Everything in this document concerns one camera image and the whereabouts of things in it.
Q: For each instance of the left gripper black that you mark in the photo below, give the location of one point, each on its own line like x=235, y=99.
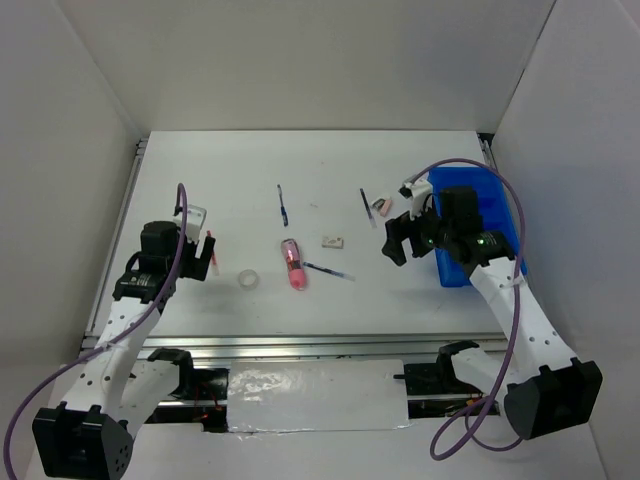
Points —
x=197, y=267

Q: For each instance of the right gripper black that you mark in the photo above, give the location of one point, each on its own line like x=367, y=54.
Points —
x=402, y=227

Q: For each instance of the red pen refill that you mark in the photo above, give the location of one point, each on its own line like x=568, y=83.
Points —
x=214, y=263

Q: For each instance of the purple pen refill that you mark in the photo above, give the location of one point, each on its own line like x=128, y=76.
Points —
x=368, y=210

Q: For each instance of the clear tape roll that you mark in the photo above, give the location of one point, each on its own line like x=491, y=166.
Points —
x=248, y=279

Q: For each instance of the white eraser box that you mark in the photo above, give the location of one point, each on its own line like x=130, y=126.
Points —
x=332, y=242

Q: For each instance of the blue pen refill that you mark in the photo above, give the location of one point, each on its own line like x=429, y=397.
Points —
x=329, y=271

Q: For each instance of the pink glue stick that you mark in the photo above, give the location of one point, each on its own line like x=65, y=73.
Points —
x=295, y=268

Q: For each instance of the blue ballpoint pen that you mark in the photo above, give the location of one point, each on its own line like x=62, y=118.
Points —
x=283, y=210

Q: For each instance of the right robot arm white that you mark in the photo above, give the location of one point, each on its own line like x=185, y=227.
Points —
x=549, y=388

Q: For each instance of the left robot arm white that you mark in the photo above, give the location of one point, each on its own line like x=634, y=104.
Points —
x=90, y=434

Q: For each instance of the blue compartment tray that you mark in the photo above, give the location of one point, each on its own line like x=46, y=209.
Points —
x=498, y=237

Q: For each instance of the white foil sheet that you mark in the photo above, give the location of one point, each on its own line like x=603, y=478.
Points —
x=327, y=395

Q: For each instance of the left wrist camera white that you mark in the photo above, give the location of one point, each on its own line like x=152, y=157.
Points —
x=195, y=219

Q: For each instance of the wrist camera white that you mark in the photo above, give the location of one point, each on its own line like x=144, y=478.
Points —
x=195, y=219
x=418, y=192

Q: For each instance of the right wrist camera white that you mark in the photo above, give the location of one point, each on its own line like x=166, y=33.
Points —
x=418, y=192

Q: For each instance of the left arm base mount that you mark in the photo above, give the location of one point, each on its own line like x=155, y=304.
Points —
x=200, y=398

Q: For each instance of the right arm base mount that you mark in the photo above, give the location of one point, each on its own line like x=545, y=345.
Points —
x=432, y=389

